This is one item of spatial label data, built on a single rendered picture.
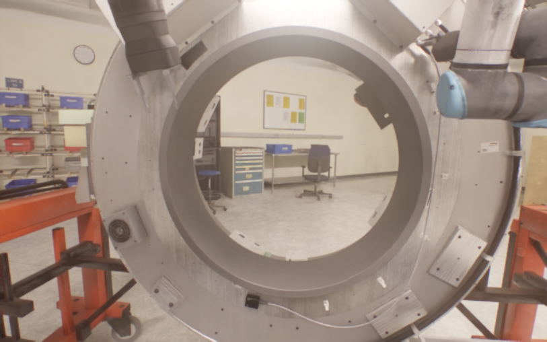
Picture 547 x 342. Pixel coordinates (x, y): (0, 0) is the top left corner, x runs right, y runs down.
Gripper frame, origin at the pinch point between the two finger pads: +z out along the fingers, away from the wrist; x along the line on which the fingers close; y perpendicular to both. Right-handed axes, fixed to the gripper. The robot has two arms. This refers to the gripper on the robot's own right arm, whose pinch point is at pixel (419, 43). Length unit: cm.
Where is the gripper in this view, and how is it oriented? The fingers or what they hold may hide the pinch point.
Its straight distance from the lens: 91.5
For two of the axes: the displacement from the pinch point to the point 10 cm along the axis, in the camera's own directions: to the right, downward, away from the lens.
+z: -3.1, -2.7, 9.1
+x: 7.0, -7.2, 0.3
